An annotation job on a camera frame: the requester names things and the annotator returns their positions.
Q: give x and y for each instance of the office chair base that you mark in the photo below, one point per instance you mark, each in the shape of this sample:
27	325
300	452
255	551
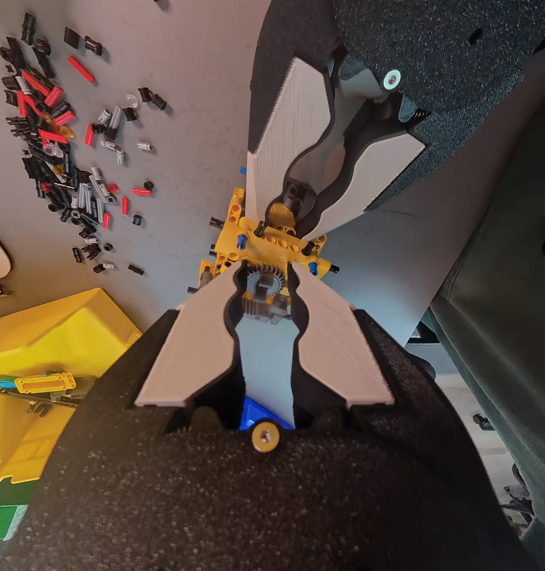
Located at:
483	421

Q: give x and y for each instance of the yellow black lego model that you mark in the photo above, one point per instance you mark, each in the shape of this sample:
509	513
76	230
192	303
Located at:
237	203

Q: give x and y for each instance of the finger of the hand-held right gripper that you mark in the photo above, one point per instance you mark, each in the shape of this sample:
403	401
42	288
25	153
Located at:
379	174
295	116

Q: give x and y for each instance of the teal lego piece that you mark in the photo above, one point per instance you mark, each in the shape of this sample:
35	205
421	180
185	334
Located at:
4	382

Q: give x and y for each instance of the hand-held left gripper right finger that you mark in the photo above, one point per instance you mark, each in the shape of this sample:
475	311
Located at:
339	357

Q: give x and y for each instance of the yellow lego frame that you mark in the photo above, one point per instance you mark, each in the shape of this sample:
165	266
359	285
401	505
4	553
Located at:
45	382

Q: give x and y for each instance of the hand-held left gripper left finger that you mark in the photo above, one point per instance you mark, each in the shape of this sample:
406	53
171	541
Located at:
187	357

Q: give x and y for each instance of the pile of small lego pins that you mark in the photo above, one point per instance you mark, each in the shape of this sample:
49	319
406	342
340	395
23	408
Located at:
54	134

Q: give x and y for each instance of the large yellow open bin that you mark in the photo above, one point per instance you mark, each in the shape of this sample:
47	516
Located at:
54	321

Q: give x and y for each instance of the black lego links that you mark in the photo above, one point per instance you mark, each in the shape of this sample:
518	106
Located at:
36	399

